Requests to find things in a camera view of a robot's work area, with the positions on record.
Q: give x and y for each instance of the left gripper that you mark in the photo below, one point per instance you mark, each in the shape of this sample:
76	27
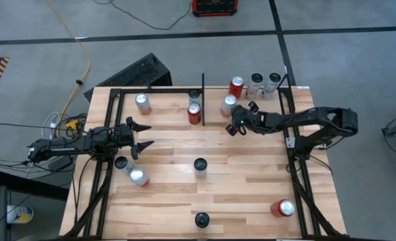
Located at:
124	137

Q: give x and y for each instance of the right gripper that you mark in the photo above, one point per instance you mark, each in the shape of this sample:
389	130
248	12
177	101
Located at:
248	122

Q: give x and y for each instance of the white and pink soda can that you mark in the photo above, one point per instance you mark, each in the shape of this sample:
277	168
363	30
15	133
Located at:
228	105
143	103

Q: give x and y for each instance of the red Coca-Cola can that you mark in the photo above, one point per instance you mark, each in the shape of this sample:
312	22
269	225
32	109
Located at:
282	208
194	115
235	87

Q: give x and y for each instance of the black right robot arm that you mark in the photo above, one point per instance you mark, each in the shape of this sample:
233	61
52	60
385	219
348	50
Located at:
301	117

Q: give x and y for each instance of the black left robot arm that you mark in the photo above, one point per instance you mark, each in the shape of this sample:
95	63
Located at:
67	147

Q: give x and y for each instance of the clear bottle black cap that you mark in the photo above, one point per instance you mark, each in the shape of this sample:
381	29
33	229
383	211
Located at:
124	164

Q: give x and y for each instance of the white and red soda can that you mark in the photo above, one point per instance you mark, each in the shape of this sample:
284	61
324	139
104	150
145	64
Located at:
139	177

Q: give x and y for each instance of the yellow plug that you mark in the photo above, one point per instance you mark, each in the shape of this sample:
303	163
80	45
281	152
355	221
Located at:
72	124

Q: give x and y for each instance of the red and black case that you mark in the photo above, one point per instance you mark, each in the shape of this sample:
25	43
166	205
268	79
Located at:
214	6

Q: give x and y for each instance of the white yellow blue container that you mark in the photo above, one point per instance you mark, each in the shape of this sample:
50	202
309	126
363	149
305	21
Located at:
20	215

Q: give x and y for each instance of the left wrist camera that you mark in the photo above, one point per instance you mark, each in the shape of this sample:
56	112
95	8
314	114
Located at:
124	134

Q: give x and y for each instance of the white bracket plate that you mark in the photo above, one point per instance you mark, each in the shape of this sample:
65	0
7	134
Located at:
290	143

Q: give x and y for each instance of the black aluminium rig frame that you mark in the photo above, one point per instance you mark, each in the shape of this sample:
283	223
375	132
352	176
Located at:
305	187

